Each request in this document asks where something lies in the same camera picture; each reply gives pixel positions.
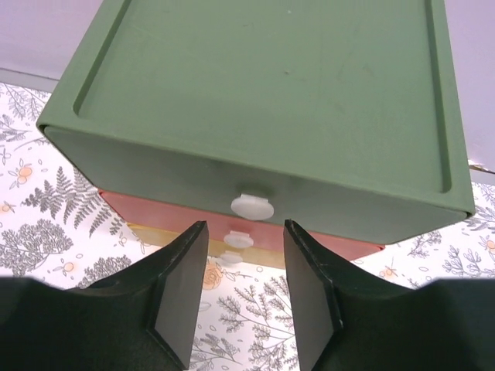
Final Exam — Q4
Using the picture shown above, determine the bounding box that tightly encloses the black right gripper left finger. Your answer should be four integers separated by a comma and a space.
1, 221, 209, 370

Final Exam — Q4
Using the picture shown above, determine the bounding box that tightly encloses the green red yellow drawer box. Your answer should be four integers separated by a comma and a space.
37, 1, 475, 260

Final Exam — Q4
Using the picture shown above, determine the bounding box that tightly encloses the red drawer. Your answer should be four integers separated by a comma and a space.
98, 189, 387, 262

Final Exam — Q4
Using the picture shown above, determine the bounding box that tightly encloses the green top drawer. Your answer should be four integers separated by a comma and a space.
43, 125, 469, 244

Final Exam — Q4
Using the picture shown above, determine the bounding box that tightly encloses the yellow bottom drawer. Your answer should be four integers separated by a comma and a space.
127, 223, 285, 269

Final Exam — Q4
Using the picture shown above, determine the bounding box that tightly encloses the floral table mat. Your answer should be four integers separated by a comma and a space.
1, 84, 494, 370

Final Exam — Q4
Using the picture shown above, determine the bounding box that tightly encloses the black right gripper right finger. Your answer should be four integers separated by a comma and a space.
283, 220, 494, 370

